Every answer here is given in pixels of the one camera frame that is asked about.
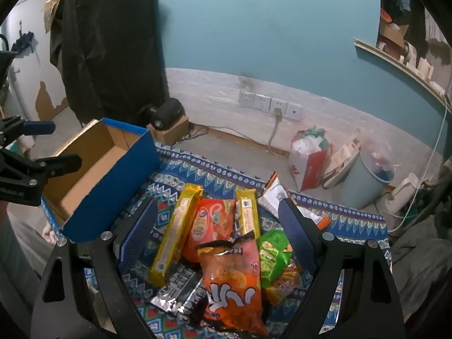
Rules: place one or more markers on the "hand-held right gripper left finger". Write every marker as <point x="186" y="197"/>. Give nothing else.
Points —
<point x="139" y="233"/>

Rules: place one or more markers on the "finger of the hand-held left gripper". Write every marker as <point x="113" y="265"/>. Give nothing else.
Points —
<point x="60" y="165"/>
<point x="39" y="128"/>

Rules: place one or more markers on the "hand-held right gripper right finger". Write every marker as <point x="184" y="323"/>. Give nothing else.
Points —
<point x="296" y="233"/>

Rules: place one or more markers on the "blue cardboard box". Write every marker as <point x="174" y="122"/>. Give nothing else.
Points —
<point x="116" y="183"/>

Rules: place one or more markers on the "black snack packet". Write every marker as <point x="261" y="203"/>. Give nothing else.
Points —
<point x="176" y="286"/>

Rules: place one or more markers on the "orange chips bag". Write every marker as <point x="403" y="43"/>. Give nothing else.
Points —
<point x="229" y="279"/>

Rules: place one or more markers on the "white orange snack packet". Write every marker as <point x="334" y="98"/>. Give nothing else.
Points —
<point x="319" y="220"/>
<point x="272" y="194"/>

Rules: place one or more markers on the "green snack packet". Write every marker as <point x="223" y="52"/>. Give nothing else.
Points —
<point x="273" y="254"/>

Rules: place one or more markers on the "long yellow biscuit packet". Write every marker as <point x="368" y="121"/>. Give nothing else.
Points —
<point x="173" y="233"/>

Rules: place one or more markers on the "short yellow biscuit packet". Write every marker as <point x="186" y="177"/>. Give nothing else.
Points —
<point x="247" y="215"/>

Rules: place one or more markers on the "red orange snack packet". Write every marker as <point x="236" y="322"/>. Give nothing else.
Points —
<point x="284" y="286"/>

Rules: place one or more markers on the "person's grey clothing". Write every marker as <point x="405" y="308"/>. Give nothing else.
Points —
<point x="17" y="254"/>

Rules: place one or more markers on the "red white bag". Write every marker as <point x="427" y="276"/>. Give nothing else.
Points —
<point x="310" y="169"/>

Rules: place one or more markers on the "light blue bin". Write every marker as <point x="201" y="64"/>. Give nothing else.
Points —
<point x="356" y="183"/>

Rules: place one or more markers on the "brown paper bag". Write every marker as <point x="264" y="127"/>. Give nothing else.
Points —
<point x="339" y="162"/>

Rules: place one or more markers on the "dark blue hanging cloth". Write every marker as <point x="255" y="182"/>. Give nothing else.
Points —
<point x="23" y="42"/>

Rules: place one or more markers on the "patterned blue blanket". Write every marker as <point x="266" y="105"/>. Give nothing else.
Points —
<point x="219" y="169"/>

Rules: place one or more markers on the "small brown cardboard box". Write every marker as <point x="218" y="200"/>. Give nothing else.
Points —
<point x="173" y="130"/>

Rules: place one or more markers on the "black hanging cloth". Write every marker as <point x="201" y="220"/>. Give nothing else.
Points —
<point x="106" y="42"/>

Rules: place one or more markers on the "white kettle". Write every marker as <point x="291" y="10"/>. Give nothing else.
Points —
<point x="399" y="194"/>

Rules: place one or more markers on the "grey cloth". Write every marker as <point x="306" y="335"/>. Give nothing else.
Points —
<point x="420" y="261"/>

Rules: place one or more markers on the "cardboard box on shelf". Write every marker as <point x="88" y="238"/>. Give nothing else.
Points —
<point x="393" y="31"/>

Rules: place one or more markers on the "black security camera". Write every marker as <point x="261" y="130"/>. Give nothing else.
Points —
<point x="166" y="111"/>

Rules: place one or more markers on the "white wall socket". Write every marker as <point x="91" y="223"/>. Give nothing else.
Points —
<point x="246" y="99"/>
<point x="279" y="104"/>
<point x="263" y="102"/>
<point x="294" y="110"/>

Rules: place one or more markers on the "wall shelf ledge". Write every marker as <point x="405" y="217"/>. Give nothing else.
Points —
<point x="388" y="60"/>

